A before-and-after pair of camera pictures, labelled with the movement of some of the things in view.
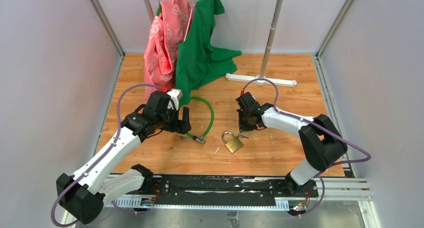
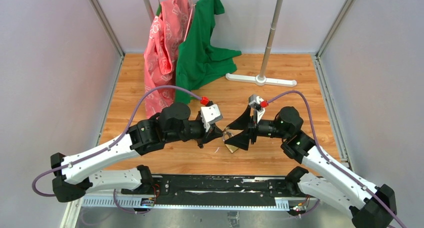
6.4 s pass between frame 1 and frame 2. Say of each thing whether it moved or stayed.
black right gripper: moved
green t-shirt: stayed
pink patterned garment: stayed
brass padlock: stayed
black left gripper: moved
